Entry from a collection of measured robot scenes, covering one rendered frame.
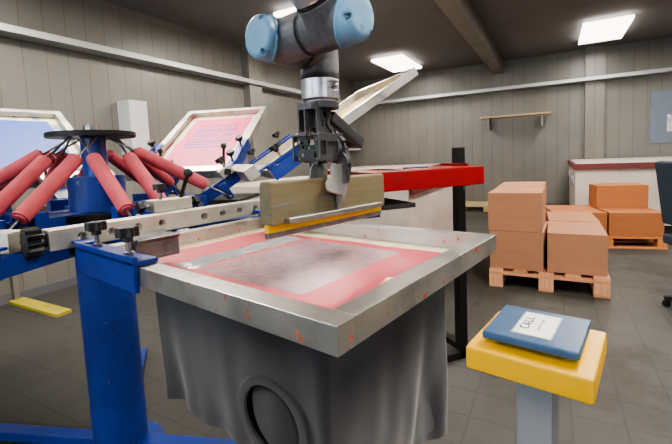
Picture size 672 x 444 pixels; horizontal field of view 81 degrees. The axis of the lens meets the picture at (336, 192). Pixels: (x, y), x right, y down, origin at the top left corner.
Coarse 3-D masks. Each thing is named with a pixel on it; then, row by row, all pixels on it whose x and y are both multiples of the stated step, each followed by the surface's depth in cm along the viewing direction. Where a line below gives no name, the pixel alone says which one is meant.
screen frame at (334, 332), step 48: (192, 240) 113; (384, 240) 105; (432, 240) 96; (480, 240) 85; (192, 288) 64; (240, 288) 60; (384, 288) 57; (432, 288) 64; (288, 336) 50; (336, 336) 45
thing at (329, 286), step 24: (168, 264) 90; (216, 264) 88; (240, 264) 87; (264, 264) 86; (288, 264) 86; (312, 264) 85; (264, 288) 70; (288, 288) 70; (312, 288) 69; (336, 288) 69; (360, 288) 68
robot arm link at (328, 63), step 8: (320, 56) 73; (328, 56) 74; (336, 56) 76; (312, 64) 74; (320, 64) 74; (328, 64) 74; (336, 64) 76; (304, 72) 75; (312, 72) 74; (320, 72) 74; (328, 72) 74; (336, 72) 76
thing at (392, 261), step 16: (224, 240) 115; (240, 240) 114; (256, 240) 113; (304, 240) 110; (320, 240) 109; (336, 240) 108; (288, 256) 93; (304, 256) 92; (320, 256) 91; (336, 256) 91; (352, 256) 90; (368, 256) 89; (384, 256) 89; (400, 256) 88; (416, 256) 88; (432, 256) 87; (384, 272) 77; (400, 272) 76
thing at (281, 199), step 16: (352, 176) 85; (368, 176) 89; (272, 192) 67; (288, 192) 70; (304, 192) 73; (320, 192) 76; (352, 192) 84; (368, 192) 89; (272, 208) 67; (288, 208) 70; (304, 208) 73; (320, 208) 77; (336, 208) 80; (272, 224) 67
